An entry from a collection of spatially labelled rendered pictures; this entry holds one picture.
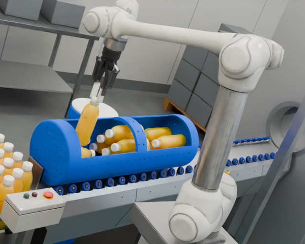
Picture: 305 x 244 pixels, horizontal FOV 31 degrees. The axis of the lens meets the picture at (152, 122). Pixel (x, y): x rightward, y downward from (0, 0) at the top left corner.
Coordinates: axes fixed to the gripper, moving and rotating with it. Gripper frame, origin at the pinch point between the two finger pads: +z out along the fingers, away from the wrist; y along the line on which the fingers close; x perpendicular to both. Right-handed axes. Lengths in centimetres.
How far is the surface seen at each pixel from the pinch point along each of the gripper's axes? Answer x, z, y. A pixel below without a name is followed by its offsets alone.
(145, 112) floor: -310, 141, 228
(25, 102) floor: -162, 141, 255
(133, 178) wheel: -36, 44, -6
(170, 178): -66, 48, -6
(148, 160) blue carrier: -37.5, 31.3, -8.9
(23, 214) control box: 44, 33, -29
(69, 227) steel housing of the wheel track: -5, 67, -6
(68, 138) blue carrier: 10.7, 19.6, -2.9
